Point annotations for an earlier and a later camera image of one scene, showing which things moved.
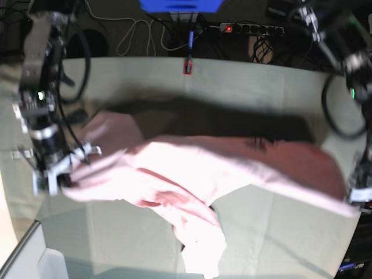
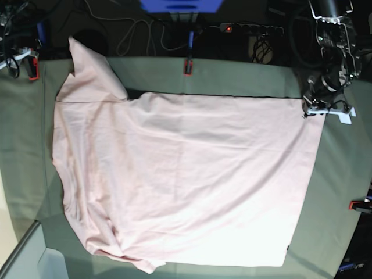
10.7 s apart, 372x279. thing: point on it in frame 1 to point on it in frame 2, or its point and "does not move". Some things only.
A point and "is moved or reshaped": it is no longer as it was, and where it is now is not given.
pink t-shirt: (183, 176) is moved or reshaped
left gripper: (53, 167) to (12, 61)
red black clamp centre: (188, 66) does not move
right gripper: (361, 196) to (317, 101)
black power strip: (251, 28) does not move
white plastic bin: (31, 258) does not move
